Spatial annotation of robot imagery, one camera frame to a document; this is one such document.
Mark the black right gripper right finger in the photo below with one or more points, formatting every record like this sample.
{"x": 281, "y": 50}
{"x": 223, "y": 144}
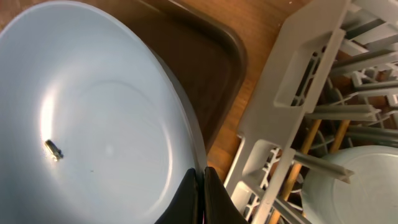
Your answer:
{"x": 219, "y": 208}

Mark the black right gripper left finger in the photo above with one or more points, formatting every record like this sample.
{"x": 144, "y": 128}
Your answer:
{"x": 183, "y": 208}

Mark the wooden chopstick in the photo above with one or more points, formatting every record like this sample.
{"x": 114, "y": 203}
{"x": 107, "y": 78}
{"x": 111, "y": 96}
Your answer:
{"x": 289, "y": 183}
{"x": 339, "y": 136}

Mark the dark blue plate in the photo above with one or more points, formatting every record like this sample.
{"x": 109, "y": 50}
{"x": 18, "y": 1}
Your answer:
{"x": 95, "y": 128}

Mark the light blue bowl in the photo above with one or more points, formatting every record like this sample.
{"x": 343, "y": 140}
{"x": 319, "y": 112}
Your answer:
{"x": 369, "y": 197}

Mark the grey dishwasher rack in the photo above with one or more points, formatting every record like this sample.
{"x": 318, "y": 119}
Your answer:
{"x": 332, "y": 60}

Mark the brown serving tray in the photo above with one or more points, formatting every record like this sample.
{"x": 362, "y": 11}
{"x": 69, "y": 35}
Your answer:
{"x": 207, "y": 57}

